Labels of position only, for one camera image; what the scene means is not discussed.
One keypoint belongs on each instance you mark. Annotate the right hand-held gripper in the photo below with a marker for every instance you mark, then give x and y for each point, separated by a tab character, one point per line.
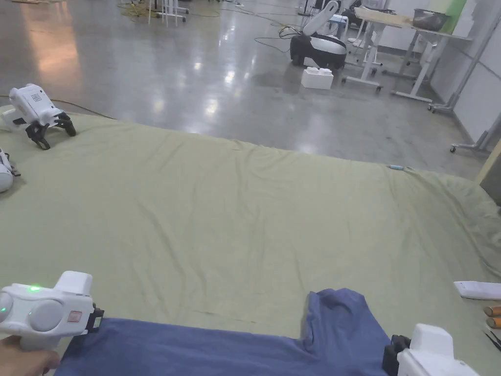
428	354

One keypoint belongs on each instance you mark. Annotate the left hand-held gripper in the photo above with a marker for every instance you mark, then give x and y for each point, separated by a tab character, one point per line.
47	313

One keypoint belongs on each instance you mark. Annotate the dark blue shirt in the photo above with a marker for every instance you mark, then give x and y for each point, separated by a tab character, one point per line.
235	352

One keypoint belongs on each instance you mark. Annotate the person's left hand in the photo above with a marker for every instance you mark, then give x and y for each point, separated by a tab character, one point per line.
23	358

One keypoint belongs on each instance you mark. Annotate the black tweezers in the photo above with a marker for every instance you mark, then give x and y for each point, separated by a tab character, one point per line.
494	339

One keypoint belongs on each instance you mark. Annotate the orange cylinder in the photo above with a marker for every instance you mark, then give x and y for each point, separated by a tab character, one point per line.
494	322
494	310

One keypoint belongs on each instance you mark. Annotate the white card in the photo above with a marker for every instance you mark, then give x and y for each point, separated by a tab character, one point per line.
479	290

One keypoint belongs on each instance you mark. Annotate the white hand controller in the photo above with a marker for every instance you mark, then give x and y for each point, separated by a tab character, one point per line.
3	172

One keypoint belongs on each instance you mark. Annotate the spare white hand-held gripper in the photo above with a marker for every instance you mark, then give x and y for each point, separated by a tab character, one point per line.
33	103

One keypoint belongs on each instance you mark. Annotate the bed with pale green sheet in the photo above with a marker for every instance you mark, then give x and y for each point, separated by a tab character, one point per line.
242	219

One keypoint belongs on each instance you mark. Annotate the white foam block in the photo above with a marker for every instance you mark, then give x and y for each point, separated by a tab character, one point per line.
317	78

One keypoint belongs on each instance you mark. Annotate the black and white robot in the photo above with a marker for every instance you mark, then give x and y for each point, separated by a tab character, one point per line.
325	45

